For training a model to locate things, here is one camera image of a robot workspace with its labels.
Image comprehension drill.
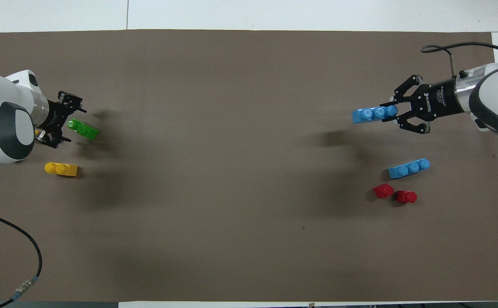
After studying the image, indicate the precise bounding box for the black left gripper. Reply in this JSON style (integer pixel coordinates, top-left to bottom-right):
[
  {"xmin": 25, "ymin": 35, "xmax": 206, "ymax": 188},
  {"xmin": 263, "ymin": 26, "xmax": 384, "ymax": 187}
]
[{"xmin": 39, "ymin": 91, "xmax": 88, "ymax": 149}]

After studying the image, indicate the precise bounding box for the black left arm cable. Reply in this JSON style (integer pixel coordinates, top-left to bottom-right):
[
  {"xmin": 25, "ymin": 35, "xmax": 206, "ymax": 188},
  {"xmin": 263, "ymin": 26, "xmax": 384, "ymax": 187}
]
[{"xmin": 0, "ymin": 209, "xmax": 43, "ymax": 308}]

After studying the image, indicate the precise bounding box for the green two-stud toy brick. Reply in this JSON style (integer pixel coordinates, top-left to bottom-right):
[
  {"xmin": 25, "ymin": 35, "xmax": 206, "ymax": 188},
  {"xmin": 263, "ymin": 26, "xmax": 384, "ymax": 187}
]
[{"xmin": 67, "ymin": 118, "xmax": 100, "ymax": 141}]

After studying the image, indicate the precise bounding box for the red one-stud toy brick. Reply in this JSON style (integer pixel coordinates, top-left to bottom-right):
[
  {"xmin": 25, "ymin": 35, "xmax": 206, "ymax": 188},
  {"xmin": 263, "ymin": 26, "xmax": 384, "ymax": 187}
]
[
  {"xmin": 373, "ymin": 184, "xmax": 394, "ymax": 199},
  {"xmin": 395, "ymin": 190, "xmax": 418, "ymax": 204}
]

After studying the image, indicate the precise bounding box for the blue three-stud toy brick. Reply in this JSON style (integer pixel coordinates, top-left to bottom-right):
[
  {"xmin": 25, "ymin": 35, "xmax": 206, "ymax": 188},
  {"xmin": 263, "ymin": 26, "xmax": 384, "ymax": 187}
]
[
  {"xmin": 388, "ymin": 158, "xmax": 431, "ymax": 180},
  {"xmin": 352, "ymin": 105, "xmax": 399, "ymax": 125}
]

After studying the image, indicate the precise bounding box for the brown table mat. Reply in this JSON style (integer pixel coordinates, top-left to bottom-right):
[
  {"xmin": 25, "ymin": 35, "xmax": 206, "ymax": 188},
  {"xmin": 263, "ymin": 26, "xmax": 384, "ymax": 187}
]
[{"xmin": 0, "ymin": 29, "xmax": 498, "ymax": 302}]

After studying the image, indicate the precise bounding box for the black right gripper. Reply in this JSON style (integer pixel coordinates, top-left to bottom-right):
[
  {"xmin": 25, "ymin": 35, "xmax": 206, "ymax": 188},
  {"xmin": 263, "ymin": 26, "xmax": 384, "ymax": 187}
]
[{"xmin": 380, "ymin": 75, "xmax": 466, "ymax": 136}]

